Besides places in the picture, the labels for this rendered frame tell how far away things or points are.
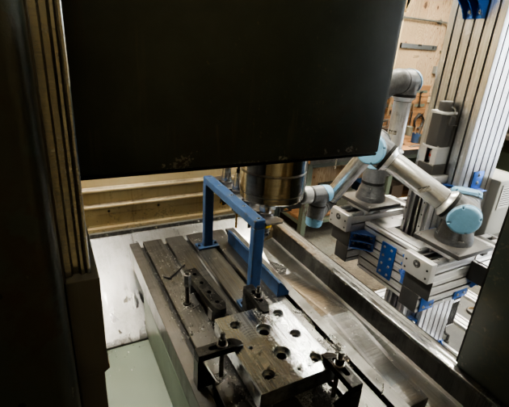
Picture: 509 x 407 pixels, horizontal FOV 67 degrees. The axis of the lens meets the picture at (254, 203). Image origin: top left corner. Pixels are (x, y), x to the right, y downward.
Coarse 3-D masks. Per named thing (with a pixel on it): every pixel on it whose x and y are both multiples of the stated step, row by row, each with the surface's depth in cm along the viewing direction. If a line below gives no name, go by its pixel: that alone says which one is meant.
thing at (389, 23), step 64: (64, 0) 52; (128, 0) 55; (192, 0) 59; (256, 0) 63; (320, 0) 68; (384, 0) 74; (128, 64) 58; (192, 64) 62; (256, 64) 67; (320, 64) 73; (384, 64) 80; (128, 128) 61; (192, 128) 66; (256, 128) 72; (320, 128) 79
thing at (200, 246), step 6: (204, 186) 160; (204, 192) 161; (210, 192) 161; (204, 198) 162; (210, 198) 162; (204, 204) 163; (210, 204) 163; (204, 210) 164; (210, 210) 164; (204, 216) 165; (210, 216) 166; (204, 222) 166; (210, 222) 167; (204, 228) 167; (210, 228) 168; (204, 234) 168; (210, 234) 169; (204, 240) 169; (210, 240) 170; (198, 246) 169; (204, 246) 170; (210, 246) 170; (216, 246) 171
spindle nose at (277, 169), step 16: (240, 176) 91; (256, 176) 86; (272, 176) 85; (288, 176) 85; (304, 176) 89; (240, 192) 92; (256, 192) 87; (272, 192) 86; (288, 192) 87; (304, 192) 92
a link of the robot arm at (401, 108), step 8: (408, 72) 181; (416, 72) 186; (416, 80) 184; (408, 88) 183; (416, 88) 187; (392, 96) 192; (400, 96) 188; (408, 96) 187; (400, 104) 190; (408, 104) 190; (392, 112) 195; (400, 112) 191; (408, 112) 192; (392, 120) 195; (400, 120) 193; (392, 128) 196; (400, 128) 194; (392, 136) 197; (400, 136) 196; (400, 144) 198; (400, 152) 198
